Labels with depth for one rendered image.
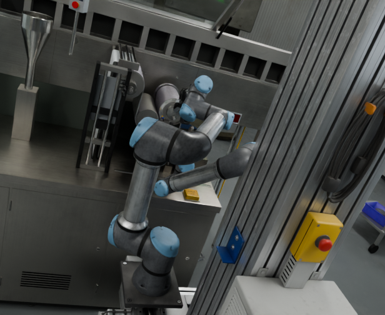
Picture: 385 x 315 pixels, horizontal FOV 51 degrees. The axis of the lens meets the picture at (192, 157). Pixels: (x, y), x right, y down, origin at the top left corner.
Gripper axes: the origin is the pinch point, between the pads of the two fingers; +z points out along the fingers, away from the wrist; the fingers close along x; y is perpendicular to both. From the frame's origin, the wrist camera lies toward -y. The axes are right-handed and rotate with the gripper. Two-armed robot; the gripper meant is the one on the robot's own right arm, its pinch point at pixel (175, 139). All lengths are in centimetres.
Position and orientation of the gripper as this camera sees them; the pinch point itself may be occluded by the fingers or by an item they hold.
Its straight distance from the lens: 220.2
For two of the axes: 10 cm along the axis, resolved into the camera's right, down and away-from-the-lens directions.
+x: -9.4, -1.8, -3.0
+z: -1.9, -4.7, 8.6
